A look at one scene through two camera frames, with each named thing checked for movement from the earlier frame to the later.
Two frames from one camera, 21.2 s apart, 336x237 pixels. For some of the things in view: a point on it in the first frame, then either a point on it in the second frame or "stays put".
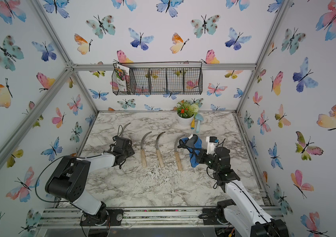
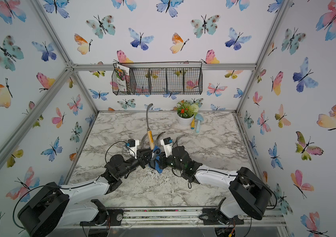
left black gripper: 131,150 → 141,158
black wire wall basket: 157,78 stays put
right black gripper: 202,156 → 162,160
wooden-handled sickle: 123,128 → 150,139
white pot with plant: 186,112 stays put
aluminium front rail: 138,217 stays put
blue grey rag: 193,160 → 154,163
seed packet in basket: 122,75 stays put
